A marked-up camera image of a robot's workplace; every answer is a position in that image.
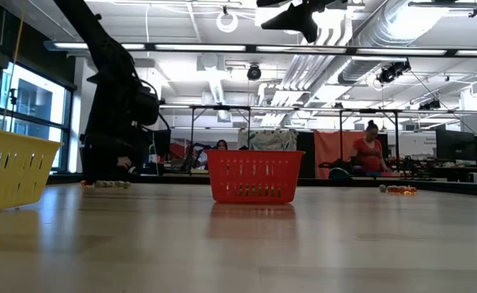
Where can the white ceiling pipes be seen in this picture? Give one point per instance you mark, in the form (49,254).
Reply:
(303,69)

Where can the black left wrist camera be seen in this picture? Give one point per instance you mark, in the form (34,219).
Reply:
(147,106)

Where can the black distant robot arm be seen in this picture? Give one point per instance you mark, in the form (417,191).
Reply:
(336,164)

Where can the black aluminium table frame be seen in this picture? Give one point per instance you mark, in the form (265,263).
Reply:
(344,182)

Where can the black round ceiling camera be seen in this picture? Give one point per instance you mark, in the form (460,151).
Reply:
(254,73)

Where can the yellow plastic basket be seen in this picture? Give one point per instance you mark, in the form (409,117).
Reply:
(18,142)

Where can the black overhead light bar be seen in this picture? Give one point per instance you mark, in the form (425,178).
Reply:
(150,46)

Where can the silver ventilation duct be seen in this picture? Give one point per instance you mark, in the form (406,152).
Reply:
(368,65)

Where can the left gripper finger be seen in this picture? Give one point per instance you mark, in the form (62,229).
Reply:
(100,173)

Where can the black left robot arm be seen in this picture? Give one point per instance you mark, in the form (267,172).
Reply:
(108,61)

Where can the person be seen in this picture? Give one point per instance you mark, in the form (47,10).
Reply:
(221,145)
(368,156)

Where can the patterned cloth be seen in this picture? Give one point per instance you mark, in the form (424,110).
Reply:
(267,140)

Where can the orange plastic Halloween decoration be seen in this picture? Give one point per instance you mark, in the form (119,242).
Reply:
(392,189)
(86,184)
(401,190)
(412,190)

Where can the black ceiling camera rig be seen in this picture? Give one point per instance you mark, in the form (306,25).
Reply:
(391,73)
(430,105)

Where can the red plastic basket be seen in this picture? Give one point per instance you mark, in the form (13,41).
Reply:
(255,171)

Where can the black metal stand frame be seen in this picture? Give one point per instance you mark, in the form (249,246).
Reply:
(396,138)
(192,138)

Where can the black framed window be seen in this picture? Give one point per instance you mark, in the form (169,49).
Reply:
(35,101)

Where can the orange curtain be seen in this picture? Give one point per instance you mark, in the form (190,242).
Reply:
(328,150)

